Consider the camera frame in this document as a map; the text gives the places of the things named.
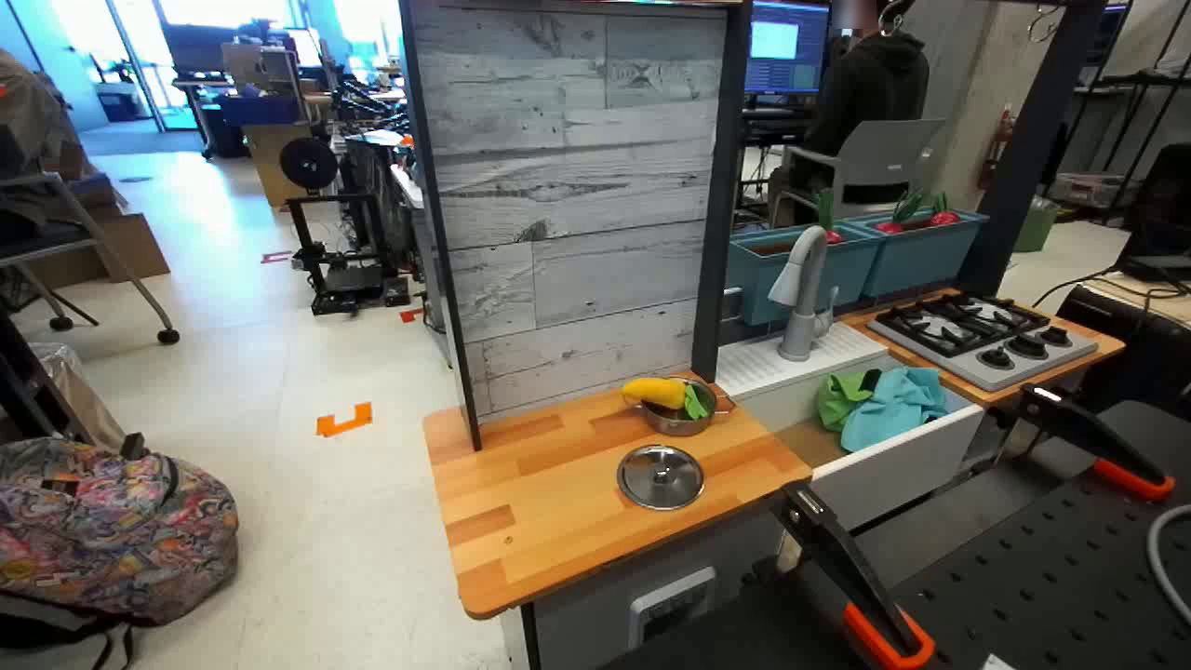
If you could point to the person in dark hoodie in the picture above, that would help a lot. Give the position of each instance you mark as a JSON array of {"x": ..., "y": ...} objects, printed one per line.
[{"x": 879, "y": 77}]

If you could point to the black orange clamp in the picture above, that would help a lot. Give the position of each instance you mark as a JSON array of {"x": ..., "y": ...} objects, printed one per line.
[
  {"x": 874, "y": 618},
  {"x": 1112, "y": 457}
]

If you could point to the toy radish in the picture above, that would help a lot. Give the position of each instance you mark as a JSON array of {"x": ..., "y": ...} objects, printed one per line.
[
  {"x": 828, "y": 218},
  {"x": 921, "y": 209}
]

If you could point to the white toy sink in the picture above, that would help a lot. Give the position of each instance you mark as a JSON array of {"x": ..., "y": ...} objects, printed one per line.
[{"x": 862, "y": 485}]

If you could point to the black orange clamp far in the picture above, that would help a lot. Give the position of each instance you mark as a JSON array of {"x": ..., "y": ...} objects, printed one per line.
[{"x": 1112, "y": 457}]

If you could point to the right toy radish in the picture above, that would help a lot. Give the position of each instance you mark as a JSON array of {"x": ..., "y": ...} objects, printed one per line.
[{"x": 921, "y": 209}]

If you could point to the toy stove top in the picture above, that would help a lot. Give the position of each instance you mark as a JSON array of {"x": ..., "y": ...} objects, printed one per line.
[{"x": 984, "y": 339}]

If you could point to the computer monitor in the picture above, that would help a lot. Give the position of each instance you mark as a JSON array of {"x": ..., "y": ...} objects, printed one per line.
[{"x": 788, "y": 48}]

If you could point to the grey chair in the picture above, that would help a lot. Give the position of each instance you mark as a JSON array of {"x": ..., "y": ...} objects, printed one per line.
[{"x": 870, "y": 173}]

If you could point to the yellow toy corn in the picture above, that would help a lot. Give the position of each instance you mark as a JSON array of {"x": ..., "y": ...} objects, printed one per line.
[{"x": 655, "y": 393}]

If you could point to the black orange clamp near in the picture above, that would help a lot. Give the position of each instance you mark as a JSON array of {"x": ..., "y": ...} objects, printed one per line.
[{"x": 874, "y": 618}]

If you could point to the green cloth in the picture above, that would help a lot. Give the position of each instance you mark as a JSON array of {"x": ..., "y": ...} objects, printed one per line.
[{"x": 843, "y": 393}]

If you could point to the teal planter box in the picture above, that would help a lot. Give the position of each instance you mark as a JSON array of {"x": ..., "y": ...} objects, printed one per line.
[
  {"x": 759, "y": 256},
  {"x": 921, "y": 259}
]

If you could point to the right teal planter box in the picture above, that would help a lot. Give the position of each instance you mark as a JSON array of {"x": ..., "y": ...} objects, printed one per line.
[{"x": 921, "y": 259}]

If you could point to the grey plank back panel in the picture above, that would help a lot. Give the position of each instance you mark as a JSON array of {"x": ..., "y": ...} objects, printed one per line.
[{"x": 576, "y": 163}]

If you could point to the round metal lid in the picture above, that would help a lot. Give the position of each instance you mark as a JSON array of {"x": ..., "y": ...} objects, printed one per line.
[{"x": 659, "y": 479}]

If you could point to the green toy vegetable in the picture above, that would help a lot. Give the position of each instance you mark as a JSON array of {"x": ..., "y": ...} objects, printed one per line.
[{"x": 694, "y": 402}]

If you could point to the grey toy faucet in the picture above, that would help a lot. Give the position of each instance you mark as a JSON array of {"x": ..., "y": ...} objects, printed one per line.
[{"x": 797, "y": 289}]

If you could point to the left teal planter box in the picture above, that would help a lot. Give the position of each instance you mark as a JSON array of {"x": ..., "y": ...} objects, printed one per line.
[{"x": 759, "y": 256}]

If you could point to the wooden counter top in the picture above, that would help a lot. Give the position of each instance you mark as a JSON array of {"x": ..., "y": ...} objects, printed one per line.
[{"x": 531, "y": 505}]

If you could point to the teal cloth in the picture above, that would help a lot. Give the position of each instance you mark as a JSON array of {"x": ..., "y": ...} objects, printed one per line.
[{"x": 898, "y": 402}]

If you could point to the left toy radish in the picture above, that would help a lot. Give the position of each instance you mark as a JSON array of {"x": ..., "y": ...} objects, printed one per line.
[{"x": 828, "y": 218}]

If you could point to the colourful backpack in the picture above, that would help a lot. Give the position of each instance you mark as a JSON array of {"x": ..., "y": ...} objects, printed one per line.
[{"x": 135, "y": 539}]

